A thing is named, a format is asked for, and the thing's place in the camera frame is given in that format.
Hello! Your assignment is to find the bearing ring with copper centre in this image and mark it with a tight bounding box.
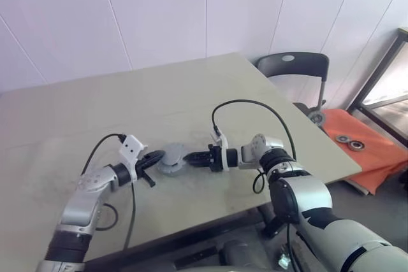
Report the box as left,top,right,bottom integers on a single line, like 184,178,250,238
347,139,366,152

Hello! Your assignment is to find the orange cloth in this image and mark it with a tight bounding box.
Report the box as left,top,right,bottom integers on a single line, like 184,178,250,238
321,108,408,196

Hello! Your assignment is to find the black folding chair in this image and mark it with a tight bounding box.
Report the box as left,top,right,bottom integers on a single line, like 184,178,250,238
256,52,330,120

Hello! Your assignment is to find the dark window frame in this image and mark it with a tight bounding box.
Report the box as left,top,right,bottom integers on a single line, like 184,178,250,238
349,26,408,150

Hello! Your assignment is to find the black table leg brace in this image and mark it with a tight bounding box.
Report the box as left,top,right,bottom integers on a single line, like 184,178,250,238
261,204,288,238

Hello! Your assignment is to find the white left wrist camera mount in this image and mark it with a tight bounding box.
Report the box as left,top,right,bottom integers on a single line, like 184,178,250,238
118,135,149,184

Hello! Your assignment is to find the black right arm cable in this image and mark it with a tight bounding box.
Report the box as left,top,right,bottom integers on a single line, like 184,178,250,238
210,99,298,195

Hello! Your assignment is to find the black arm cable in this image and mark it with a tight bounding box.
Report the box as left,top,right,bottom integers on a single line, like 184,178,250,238
210,99,298,195
80,132,138,250

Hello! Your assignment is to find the white flat board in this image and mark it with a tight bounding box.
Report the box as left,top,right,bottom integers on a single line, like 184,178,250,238
345,178,373,196

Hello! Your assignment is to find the large grey bearing wheel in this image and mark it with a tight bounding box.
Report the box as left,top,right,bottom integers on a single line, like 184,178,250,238
308,110,326,127

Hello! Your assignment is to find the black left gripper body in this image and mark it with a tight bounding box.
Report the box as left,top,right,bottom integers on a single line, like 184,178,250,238
135,153,157,189

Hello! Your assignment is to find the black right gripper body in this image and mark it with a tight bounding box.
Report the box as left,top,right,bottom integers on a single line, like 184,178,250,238
207,145,224,173

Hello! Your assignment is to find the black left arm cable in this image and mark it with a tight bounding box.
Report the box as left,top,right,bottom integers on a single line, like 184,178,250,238
80,132,138,250

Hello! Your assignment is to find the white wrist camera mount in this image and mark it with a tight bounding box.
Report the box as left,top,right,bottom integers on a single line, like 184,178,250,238
118,135,149,184
210,131,231,171

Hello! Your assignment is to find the small silver green floor object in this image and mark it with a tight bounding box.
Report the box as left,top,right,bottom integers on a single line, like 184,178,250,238
277,252,291,268

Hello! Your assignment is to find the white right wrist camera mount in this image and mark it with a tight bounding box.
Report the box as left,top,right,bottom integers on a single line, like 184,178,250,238
210,131,231,171

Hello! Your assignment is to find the round silver motor lid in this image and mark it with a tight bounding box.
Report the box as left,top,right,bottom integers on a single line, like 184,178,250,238
161,142,189,167

